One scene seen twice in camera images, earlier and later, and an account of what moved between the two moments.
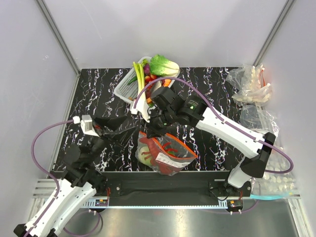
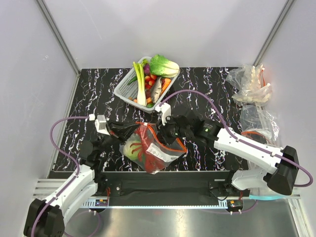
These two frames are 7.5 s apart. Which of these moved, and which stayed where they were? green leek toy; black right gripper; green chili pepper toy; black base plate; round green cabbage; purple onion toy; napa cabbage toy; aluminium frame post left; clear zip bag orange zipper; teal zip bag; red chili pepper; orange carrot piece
Moved: round green cabbage; black right gripper; red chili pepper; clear zip bag orange zipper
Stayed: black base plate; aluminium frame post left; orange carrot piece; teal zip bag; green leek toy; purple onion toy; napa cabbage toy; green chili pepper toy
